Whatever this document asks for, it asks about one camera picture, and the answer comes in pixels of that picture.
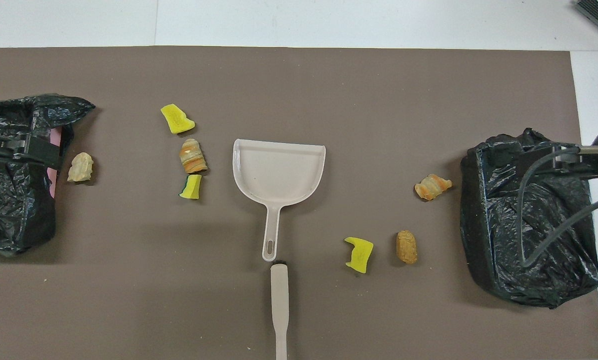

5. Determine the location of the brown table mat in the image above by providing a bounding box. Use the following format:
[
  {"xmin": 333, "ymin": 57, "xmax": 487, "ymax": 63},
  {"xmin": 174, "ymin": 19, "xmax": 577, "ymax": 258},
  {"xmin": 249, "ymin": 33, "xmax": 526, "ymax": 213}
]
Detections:
[{"xmin": 0, "ymin": 46, "xmax": 598, "ymax": 360}]

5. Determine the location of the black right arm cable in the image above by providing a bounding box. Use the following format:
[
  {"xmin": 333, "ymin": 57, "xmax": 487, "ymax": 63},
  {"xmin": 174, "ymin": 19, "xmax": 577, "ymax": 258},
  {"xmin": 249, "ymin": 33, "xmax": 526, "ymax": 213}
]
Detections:
[{"xmin": 516, "ymin": 145, "xmax": 598, "ymax": 268}]

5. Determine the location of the yellow sponge with green layer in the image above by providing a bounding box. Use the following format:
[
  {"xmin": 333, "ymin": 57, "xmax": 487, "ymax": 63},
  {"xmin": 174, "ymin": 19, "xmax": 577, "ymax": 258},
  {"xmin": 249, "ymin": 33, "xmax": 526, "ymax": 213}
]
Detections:
[{"xmin": 179, "ymin": 174, "xmax": 202, "ymax": 200}]

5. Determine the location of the notched yellow sponge piece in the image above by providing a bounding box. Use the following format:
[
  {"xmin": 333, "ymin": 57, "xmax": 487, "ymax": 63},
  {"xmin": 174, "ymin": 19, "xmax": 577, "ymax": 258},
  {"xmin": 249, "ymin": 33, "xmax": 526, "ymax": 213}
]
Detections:
[{"xmin": 344, "ymin": 237, "xmax": 374, "ymax": 274}]

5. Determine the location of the beige brush with black bristles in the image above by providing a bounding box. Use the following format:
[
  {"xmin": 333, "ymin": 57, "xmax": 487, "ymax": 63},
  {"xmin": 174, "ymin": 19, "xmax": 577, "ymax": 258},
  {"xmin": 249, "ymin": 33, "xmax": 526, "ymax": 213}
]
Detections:
[{"xmin": 270, "ymin": 259, "xmax": 290, "ymax": 360}]

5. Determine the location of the orange striped bread piece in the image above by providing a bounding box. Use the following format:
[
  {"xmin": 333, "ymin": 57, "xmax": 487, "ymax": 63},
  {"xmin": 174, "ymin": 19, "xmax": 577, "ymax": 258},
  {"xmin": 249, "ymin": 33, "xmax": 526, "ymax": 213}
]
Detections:
[
  {"xmin": 415, "ymin": 174, "xmax": 453, "ymax": 201},
  {"xmin": 179, "ymin": 138, "xmax": 208, "ymax": 174}
]

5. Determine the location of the brown bread roll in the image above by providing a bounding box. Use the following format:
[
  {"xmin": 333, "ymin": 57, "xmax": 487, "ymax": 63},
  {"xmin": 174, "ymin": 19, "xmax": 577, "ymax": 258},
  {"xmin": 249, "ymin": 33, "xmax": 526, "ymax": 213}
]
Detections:
[{"xmin": 397, "ymin": 230, "xmax": 418, "ymax": 265}]

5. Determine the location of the beige plastic dustpan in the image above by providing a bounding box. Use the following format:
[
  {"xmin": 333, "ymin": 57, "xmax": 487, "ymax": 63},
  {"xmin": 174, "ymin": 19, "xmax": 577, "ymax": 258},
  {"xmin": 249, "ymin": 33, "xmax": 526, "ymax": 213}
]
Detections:
[{"xmin": 233, "ymin": 138, "xmax": 326, "ymax": 262}]

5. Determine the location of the pink bin with black bag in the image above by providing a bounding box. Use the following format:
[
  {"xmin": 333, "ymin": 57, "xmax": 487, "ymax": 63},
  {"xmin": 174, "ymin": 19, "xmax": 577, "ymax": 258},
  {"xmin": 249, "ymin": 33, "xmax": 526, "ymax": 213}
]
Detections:
[{"xmin": 0, "ymin": 93, "xmax": 95, "ymax": 257}]

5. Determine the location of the large yellow sponge piece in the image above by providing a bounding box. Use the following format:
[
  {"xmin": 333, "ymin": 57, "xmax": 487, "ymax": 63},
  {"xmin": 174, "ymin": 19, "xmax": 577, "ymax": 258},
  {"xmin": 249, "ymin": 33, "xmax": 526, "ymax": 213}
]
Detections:
[{"xmin": 160, "ymin": 103, "xmax": 196, "ymax": 135}]

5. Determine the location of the blue bin with black bag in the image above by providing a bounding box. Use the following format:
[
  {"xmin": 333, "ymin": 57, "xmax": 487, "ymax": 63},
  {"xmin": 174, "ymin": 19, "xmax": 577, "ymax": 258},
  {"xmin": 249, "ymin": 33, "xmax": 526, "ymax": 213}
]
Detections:
[{"xmin": 460, "ymin": 127, "xmax": 598, "ymax": 309}]

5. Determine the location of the pale striped bread piece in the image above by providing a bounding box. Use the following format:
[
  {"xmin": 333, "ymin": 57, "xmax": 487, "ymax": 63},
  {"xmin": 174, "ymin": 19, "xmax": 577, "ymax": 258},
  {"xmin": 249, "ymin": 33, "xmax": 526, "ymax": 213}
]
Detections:
[{"xmin": 67, "ymin": 152, "xmax": 94, "ymax": 183}]

